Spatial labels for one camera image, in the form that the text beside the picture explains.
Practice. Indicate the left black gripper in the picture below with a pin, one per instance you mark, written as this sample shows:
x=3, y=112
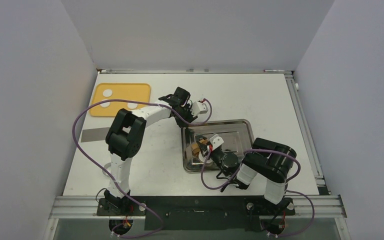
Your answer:
x=190, y=118

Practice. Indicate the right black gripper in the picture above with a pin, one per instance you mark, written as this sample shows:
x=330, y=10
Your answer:
x=212, y=152

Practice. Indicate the white dough piece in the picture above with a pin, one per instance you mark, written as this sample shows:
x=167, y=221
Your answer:
x=195, y=159

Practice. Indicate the wooden rolling pin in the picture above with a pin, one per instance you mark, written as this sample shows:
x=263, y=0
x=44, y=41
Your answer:
x=201, y=146

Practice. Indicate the stainless steel tray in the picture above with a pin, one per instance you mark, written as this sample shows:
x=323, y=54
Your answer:
x=237, y=135

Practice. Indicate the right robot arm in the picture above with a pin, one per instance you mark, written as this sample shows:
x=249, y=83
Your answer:
x=274, y=161

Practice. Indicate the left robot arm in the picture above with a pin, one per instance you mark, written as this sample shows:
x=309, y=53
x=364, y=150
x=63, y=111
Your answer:
x=126, y=133

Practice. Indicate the white dough disc right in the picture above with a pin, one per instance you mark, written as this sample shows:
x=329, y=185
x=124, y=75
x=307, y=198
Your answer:
x=132, y=106

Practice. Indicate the white dough disc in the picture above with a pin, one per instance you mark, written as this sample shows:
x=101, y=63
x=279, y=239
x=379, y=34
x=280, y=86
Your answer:
x=132, y=106
x=105, y=103
x=107, y=93

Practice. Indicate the white dough disc lower left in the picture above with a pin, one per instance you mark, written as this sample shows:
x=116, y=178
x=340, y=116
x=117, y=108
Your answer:
x=105, y=103

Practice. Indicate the white dough disc upper left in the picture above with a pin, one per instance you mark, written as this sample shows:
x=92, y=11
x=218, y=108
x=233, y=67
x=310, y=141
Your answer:
x=107, y=93

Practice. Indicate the yellow plastic tray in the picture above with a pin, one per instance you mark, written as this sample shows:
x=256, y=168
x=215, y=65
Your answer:
x=139, y=92

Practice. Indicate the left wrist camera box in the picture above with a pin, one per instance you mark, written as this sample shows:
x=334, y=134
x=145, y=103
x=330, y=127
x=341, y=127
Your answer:
x=198, y=108

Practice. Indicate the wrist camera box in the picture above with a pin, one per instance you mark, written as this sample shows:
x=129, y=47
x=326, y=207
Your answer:
x=198, y=108
x=216, y=141

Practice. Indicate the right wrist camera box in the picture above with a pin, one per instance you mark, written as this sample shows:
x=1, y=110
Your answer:
x=216, y=141

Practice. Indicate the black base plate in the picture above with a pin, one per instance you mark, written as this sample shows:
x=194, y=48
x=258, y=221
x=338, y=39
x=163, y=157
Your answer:
x=200, y=212

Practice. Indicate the metal ring cutter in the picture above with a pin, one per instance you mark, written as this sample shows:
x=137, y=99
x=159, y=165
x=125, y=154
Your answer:
x=107, y=169

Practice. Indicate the scraper with red handle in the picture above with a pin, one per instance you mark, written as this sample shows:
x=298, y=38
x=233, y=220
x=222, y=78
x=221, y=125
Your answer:
x=94, y=134

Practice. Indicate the aluminium frame rail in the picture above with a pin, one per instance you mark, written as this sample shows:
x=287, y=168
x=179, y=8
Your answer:
x=306, y=134

